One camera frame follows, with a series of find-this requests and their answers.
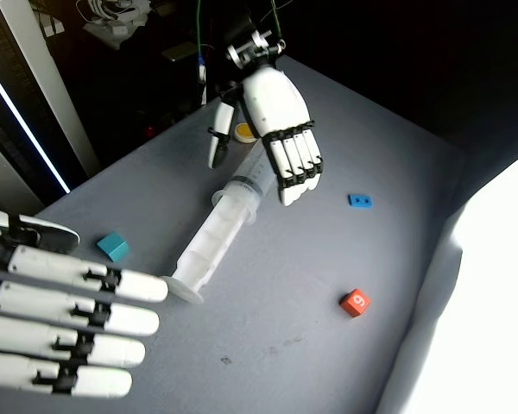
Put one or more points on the white post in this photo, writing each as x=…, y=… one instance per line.
x=47, y=77

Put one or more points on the blue block with holes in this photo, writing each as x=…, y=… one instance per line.
x=359, y=200

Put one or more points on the large clear plastic syringe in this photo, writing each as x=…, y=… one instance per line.
x=207, y=241

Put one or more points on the grey table cloth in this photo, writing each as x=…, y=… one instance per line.
x=285, y=259

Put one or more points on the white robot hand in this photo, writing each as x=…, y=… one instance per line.
x=272, y=103
x=39, y=263

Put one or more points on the teal cube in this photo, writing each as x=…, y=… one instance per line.
x=113, y=246

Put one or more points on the white backdrop sheet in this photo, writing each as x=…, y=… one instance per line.
x=492, y=280

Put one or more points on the white clutter pile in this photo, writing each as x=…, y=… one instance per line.
x=116, y=21

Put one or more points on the red number cube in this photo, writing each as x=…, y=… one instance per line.
x=355, y=302

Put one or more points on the white light strip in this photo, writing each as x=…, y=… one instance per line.
x=21, y=121

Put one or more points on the yellow button with white rim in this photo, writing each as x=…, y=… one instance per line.
x=244, y=131

